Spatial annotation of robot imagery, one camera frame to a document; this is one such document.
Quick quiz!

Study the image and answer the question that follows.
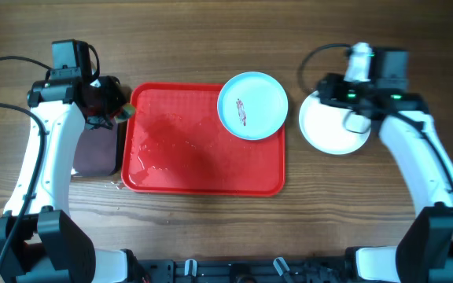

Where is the green yellow sponge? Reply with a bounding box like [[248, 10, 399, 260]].
[[114, 103, 136, 123]]

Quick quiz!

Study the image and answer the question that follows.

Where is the white plate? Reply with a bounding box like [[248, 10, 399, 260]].
[[298, 91, 371, 155]]

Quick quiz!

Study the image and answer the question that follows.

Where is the red plastic tray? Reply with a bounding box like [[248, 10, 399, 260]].
[[120, 83, 285, 197]]

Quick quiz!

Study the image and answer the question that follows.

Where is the pale blue plate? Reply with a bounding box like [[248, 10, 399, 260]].
[[217, 72, 289, 141]]

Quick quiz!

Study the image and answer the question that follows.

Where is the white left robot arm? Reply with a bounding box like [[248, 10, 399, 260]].
[[0, 39, 150, 282]]

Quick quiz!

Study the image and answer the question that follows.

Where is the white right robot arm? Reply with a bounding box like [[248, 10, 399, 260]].
[[317, 42, 453, 282]]

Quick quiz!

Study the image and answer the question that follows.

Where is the black water tray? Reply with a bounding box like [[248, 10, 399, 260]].
[[71, 123, 126, 177]]

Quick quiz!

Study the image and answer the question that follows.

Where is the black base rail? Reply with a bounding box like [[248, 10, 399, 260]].
[[139, 257, 351, 283]]

